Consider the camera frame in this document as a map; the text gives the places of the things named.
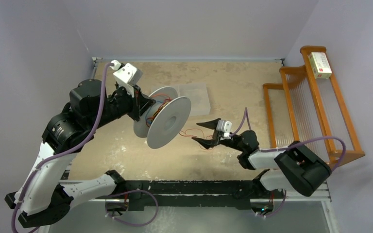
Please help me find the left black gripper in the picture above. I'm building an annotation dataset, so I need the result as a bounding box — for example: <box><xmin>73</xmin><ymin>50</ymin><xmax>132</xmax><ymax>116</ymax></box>
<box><xmin>88</xmin><ymin>82</ymin><xmax>155</xmax><ymax>131</ymax></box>

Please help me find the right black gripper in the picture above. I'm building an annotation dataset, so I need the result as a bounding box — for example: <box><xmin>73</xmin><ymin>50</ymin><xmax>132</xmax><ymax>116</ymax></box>
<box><xmin>191</xmin><ymin>118</ymin><xmax>245</xmax><ymax>152</ymax></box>

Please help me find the red wire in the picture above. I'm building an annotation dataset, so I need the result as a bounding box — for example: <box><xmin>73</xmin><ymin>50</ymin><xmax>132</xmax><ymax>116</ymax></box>
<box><xmin>146</xmin><ymin>93</ymin><xmax>174</xmax><ymax>128</ymax></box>

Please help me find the grey plastic cable spool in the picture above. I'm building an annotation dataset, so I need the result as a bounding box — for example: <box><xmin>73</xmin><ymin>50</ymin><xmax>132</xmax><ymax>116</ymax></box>
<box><xmin>133</xmin><ymin>86</ymin><xmax>191</xmax><ymax>149</ymax></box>

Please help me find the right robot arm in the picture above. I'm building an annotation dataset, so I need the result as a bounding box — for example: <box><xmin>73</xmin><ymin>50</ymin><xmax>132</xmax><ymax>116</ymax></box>
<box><xmin>193</xmin><ymin>118</ymin><xmax>332</xmax><ymax>198</ymax></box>

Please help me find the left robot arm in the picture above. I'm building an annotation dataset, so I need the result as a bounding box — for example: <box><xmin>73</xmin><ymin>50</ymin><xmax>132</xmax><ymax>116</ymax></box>
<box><xmin>5</xmin><ymin>79</ymin><xmax>155</xmax><ymax>232</ymax></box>

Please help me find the translucent plastic divided tray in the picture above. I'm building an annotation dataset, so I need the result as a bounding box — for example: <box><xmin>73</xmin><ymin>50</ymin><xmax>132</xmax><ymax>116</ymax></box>
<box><xmin>178</xmin><ymin>83</ymin><xmax>211</xmax><ymax>117</ymax></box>

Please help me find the orange wooden rack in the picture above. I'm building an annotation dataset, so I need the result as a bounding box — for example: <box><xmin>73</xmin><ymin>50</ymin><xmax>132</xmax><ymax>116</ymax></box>
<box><xmin>263</xmin><ymin>46</ymin><xmax>365</xmax><ymax>166</ymax></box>

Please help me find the white box red label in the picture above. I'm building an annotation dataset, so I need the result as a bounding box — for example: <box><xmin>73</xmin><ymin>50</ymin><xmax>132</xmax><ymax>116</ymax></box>
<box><xmin>308</xmin><ymin>52</ymin><xmax>332</xmax><ymax>79</ymax></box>

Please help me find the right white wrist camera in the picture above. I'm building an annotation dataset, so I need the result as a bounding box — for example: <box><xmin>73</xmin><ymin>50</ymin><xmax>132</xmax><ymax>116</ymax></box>
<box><xmin>216</xmin><ymin>119</ymin><xmax>232</xmax><ymax>139</ymax></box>

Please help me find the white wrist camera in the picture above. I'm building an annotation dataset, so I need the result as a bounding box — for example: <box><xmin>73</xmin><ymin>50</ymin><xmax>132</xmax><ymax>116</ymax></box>
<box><xmin>111</xmin><ymin>60</ymin><xmax>143</xmax><ymax>97</ymax></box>
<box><xmin>216</xmin><ymin>119</ymin><xmax>232</xmax><ymax>139</ymax></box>

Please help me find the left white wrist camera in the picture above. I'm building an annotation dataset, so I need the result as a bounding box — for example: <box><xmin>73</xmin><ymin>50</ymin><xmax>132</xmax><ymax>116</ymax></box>
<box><xmin>111</xmin><ymin>60</ymin><xmax>143</xmax><ymax>97</ymax></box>

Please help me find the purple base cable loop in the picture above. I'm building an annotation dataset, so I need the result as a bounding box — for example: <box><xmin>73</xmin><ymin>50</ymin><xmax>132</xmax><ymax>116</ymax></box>
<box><xmin>105</xmin><ymin>189</ymin><xmax>159</xmax><ymax>227</ymax></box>

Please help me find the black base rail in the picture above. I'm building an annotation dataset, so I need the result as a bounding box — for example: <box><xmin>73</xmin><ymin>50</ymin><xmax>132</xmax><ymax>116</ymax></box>
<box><xmin>106</xmin><ymin>179</ymin><xmax>285</xmax><ymax>213</ymax></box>

